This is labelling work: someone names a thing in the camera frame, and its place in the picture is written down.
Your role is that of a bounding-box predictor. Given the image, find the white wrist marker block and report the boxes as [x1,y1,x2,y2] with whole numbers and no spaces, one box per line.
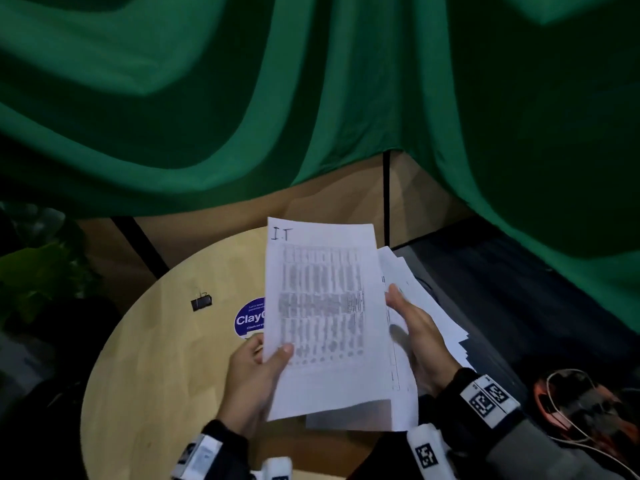
[171,434,224,480]
[459,375,522,429]

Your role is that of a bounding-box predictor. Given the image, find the black slanted strip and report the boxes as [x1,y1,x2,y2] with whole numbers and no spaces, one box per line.
[110,216,170,280]

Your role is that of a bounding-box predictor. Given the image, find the orange and black device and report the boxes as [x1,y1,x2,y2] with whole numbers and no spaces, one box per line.
[532,370,640,448]

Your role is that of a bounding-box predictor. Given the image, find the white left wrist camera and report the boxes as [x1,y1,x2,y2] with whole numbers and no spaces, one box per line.
[250,457,294,480]

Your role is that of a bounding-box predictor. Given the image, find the green fabric backdrop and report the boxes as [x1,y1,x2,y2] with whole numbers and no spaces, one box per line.
[0,0,640,320]

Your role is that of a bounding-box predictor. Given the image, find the green leafy plant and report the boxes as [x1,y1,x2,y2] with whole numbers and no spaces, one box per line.
[0,202,103,335]

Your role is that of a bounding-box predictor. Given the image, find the printed white paper sheet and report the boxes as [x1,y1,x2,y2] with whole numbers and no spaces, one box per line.
[263,217,396,422]

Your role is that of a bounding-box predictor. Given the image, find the white left wrist marker block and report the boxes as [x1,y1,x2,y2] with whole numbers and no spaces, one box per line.
[171,434,224,480]

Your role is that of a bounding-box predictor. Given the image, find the blue round sticker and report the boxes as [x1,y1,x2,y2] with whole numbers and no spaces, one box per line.
[234,297,267,339]

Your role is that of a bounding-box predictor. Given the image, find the person's right forearm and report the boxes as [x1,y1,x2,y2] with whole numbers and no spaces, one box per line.
[434,369,618,480]

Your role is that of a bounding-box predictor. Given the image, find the white right wrist marker block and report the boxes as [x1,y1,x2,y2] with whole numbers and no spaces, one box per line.
[459,375,522,429]

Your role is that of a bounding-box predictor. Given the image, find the black vertical pole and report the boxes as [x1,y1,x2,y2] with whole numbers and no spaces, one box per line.
[382,150,392,248]

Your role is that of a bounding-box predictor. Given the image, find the white cable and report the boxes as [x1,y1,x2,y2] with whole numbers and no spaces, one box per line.
[545,368,640,478]

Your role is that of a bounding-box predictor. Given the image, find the person's left forearm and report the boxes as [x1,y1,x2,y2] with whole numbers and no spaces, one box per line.
[199,420,252,480]

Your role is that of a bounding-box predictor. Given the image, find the person's right hand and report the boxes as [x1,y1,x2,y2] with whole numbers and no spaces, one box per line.
[385,284,462,398]

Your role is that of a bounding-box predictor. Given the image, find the person's left hand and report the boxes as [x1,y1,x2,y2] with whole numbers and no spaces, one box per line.
[216,333,295,438]

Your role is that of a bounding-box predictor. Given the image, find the stack of white papers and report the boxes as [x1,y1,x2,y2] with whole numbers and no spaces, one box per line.
[306,246,474,433]

